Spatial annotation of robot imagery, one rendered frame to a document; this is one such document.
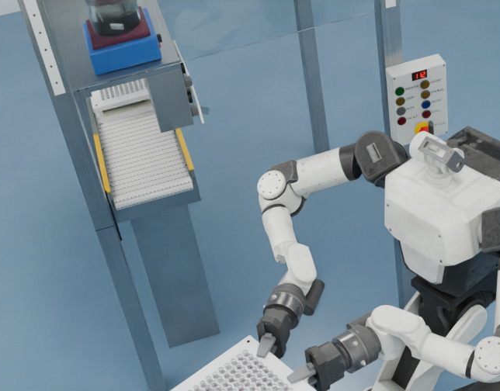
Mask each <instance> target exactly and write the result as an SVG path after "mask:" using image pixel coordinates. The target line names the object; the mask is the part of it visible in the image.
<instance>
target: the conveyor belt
mask: <svg viewBox="0 0 500 391"><path fill-rule="evenodd" d="M97 127H98V131H99V137H100V141H101V145H102V149H103V151H102V152H103V155H104V159H105V162H106V169H107V173H108V176H109V183H110V185H111V191H112V194H113V201H114V203H115V207H116V210H119V209H124V208H127V207H131V206H136V205H138V204H141V203H145V202H150V201H152V200H156V199H160V198H164V197H167V196H172V195H174V194H178V193H181V192H186V191H189V190H192V189H193V184H192V181H191V178H190V175H189V171H188V168H187V166H186V162H185V159H184V157H183V154H182V150H181V147H180V145H179V141H178V138H177V136H176V133H175V131H174V130H170V131H167V132H164V133H161V131H160V129H159V126H158V121H157V119H156V116H155V112H154V110H152V111H149V112H144V113H141V114H137V115H135V116H129V117H126V118H123V119H118V120H114V121H112V122H108V123H104V124H103V125H97Z"/></svg>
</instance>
